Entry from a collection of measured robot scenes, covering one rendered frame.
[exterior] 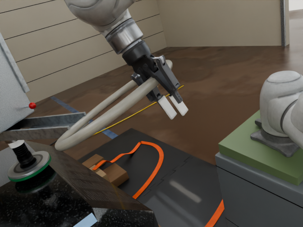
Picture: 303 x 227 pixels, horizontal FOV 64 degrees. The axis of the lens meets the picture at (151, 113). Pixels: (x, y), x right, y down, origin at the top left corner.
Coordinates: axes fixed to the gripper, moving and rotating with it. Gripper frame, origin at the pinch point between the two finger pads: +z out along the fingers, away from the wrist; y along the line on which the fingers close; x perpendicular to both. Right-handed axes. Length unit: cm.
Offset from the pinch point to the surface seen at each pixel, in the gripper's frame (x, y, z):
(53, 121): 6, 63, -16
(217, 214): -43, 69, 103
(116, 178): -39, 154, 60
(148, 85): 4.3, -1.0, -9.6
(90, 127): 20.0, 9.2, -10.0
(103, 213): 21, 45, 24
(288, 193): -12, -9, 49
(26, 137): 18, 66, -17
